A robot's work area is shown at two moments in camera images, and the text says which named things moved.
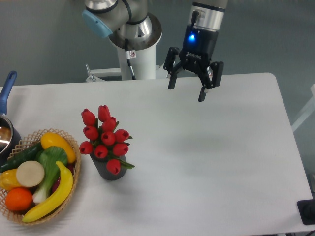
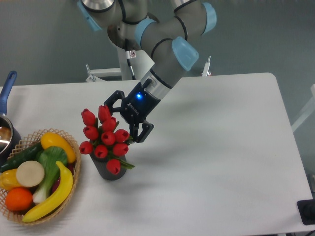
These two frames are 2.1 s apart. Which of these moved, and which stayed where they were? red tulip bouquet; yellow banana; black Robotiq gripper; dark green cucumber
Moved: black Robotiq gripper
Stayed: red tulip bouquet; yellow banana; dark green cucumber
